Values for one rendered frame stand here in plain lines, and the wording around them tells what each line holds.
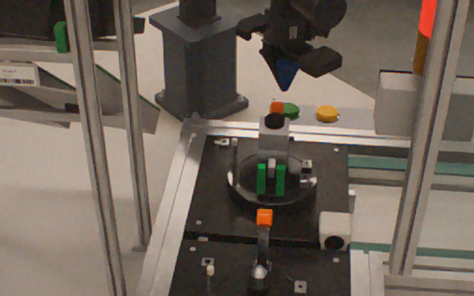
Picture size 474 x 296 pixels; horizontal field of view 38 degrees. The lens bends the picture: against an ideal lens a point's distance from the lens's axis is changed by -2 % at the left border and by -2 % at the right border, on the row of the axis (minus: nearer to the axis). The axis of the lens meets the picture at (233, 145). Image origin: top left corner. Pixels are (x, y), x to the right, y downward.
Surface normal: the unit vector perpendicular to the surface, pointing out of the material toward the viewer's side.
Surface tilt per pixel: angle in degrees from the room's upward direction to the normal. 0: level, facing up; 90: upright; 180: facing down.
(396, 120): 90
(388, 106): 90
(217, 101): 90
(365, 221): 0
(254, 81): 0
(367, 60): 0
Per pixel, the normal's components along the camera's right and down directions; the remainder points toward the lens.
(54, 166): 0.00, -0.80
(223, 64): 0.62, 0.47
